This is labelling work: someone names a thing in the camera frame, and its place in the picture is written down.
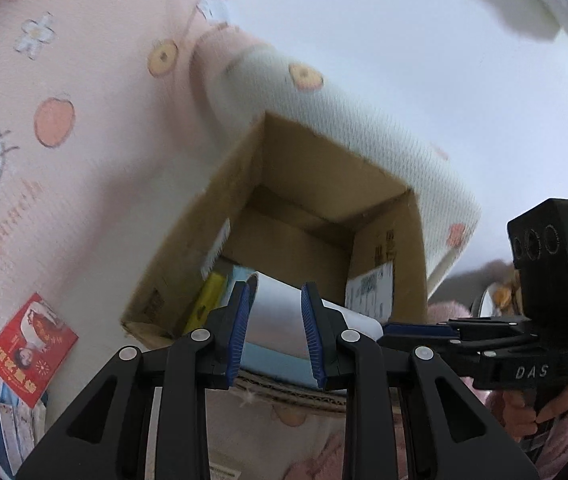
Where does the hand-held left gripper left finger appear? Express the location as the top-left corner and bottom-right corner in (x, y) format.
(15, 281), (252, 480)

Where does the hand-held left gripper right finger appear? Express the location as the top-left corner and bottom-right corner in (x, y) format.
(300, 281), (540, 480)

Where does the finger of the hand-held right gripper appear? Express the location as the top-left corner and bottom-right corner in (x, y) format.
(381, 317), (530, 348)
(376, 336), (490, 378)

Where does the white light blue box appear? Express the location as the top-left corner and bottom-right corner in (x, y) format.
(236, 271), (384, 391)

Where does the yellow oil pastel box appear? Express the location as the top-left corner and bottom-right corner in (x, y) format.
(182, 272), (228, 338)

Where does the person's right hand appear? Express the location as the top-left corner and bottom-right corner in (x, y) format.
(500, 367), (568, 443)

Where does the pink fuzzy pajamas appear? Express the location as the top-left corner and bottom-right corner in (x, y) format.
(204, 299), (480, 480)

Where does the red printed packet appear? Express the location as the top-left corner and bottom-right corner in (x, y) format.
(0, 292), (79, 408)

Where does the white box with blue edge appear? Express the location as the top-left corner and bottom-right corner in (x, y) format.
(0, 385), (49, 477)

